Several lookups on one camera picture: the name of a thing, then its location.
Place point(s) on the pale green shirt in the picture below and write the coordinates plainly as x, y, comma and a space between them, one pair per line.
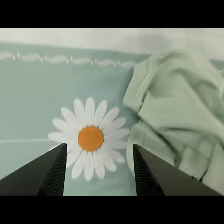
180, 110

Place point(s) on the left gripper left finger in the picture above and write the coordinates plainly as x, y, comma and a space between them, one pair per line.
40, 176

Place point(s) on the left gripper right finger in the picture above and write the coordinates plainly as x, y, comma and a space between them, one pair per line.
160, 176

